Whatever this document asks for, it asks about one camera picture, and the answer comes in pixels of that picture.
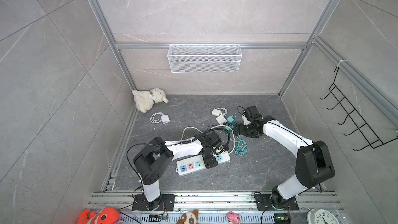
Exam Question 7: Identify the teal tangled cable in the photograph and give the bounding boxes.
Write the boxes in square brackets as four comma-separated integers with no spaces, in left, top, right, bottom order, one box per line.
[224,123,248,157]

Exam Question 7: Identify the white black-cabled plug adapter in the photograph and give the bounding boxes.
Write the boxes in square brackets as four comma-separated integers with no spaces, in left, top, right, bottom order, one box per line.
[216,115,227,125]

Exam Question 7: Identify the white charger with cable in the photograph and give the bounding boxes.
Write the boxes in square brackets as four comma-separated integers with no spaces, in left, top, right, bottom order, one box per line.
[150,112,170,124]
[211,107,228,117]

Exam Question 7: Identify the white power strip cord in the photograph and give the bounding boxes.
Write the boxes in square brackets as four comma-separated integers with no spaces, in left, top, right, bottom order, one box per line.
[181,125,236,155]

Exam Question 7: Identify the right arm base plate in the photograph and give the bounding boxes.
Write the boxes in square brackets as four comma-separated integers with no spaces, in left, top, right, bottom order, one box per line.
[253,192,299,211]

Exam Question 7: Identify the brown white plush dog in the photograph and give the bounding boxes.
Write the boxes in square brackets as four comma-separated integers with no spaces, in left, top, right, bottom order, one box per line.
[177,209,199,224]

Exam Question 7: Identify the white charger with coiled cable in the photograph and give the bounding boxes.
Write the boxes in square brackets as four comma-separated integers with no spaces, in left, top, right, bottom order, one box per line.
[150,112,170,124]

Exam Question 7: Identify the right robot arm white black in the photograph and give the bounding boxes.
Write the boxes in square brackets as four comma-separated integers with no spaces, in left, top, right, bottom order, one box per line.
[234,106,335,209]

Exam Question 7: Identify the white power strip colourful sockets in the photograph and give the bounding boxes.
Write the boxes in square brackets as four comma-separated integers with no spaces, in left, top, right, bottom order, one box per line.
[176,152,231,176]

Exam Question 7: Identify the white wire mesh basket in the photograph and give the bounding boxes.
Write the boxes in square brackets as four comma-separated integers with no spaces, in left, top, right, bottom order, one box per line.
[167,44,243,73]

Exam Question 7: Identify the black wire hook rack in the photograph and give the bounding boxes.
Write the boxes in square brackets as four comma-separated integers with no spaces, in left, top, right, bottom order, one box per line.
[319,67,398,152]

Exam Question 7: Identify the teal charger adapter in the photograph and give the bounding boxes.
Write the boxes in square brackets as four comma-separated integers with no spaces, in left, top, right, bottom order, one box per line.
[227,116,236,125]

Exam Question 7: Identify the white alarm clock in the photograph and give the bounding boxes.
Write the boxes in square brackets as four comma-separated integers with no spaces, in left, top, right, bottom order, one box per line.
[307,208,340,224]

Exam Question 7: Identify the white plush lamb toy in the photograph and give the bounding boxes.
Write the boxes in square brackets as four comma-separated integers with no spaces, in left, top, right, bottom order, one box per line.
[132,88,169,113]

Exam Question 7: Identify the red plush toy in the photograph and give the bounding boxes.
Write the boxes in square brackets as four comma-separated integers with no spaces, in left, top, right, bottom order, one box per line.
[76,206,120,224]

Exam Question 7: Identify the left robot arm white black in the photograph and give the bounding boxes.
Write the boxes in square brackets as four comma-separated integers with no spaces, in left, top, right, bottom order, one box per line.
[126,125,234,203]

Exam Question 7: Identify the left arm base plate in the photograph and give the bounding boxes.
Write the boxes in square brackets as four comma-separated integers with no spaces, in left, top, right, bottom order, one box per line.
[132,194,176,211]

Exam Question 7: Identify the pink plush toy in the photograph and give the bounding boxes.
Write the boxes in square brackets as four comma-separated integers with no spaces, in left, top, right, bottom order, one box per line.
[227,211,241,224]

